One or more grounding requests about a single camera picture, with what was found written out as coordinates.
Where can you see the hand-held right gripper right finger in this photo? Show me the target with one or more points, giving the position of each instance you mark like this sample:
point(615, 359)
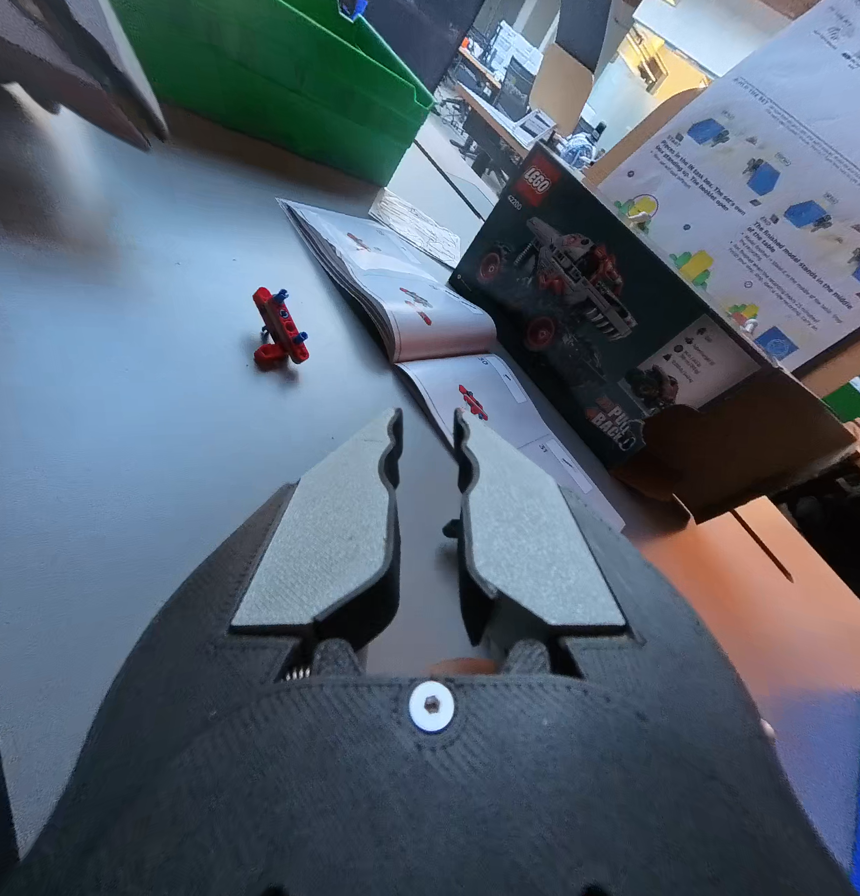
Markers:
point(535, 546)

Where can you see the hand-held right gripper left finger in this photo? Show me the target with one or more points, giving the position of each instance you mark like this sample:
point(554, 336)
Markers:
point(318, 539)

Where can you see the red lego assembly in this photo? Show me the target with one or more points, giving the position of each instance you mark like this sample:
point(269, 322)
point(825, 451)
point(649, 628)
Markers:
point(283, 329)

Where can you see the green plastic bin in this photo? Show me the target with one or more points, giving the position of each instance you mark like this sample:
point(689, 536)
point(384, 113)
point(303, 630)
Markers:
point(262, 70)

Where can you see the lego instruction booklet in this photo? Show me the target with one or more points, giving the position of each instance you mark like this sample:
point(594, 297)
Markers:
point(430, 315)

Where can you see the black lego set box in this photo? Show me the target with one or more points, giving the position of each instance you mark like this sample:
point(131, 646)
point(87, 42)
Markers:
point(577, 294)

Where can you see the white sticker sheet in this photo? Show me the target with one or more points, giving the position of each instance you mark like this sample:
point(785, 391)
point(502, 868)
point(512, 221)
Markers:
point(416, 224)

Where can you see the green tagged object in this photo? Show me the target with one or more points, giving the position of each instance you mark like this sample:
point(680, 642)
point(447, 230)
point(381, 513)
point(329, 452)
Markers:
point(847, 400)

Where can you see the background wooden desk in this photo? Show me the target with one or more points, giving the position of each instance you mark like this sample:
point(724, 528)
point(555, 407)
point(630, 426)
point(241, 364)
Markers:
point(500, 119)

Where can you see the printed instruction poster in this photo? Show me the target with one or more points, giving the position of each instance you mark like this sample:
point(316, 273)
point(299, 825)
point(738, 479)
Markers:
point(787, 175)

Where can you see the dark blurred object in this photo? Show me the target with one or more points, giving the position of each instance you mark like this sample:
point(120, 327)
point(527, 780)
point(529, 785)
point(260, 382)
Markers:
point(66, 63)

